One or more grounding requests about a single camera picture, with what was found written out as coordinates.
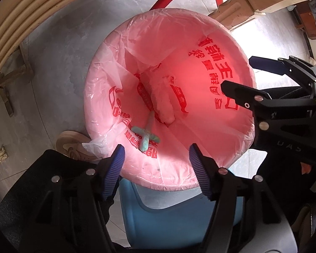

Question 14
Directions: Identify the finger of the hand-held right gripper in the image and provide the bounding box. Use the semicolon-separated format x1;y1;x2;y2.
249;56;316;85
221;80;316;132

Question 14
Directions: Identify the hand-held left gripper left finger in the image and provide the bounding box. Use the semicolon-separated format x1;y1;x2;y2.
18;144;126;253

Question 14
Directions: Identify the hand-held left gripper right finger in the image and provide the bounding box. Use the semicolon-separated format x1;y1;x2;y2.
189;144;282;253

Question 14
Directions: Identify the pink plastic bin liner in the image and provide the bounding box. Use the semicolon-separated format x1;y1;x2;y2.
82;8;256;191

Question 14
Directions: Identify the blue trash bin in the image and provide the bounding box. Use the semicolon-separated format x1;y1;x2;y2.
120;178;240;248

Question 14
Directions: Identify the teal paper stick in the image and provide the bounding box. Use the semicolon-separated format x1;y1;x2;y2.
132;126;161;142
139;111;156;152

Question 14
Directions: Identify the beige sneaker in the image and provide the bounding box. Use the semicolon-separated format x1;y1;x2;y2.
55;130;102;162

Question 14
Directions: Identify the brown wooden cabinet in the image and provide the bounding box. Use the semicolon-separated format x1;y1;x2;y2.
296;4;316;41

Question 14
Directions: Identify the white crumpled wrapper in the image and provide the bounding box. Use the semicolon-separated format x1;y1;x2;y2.
141;71;179;123

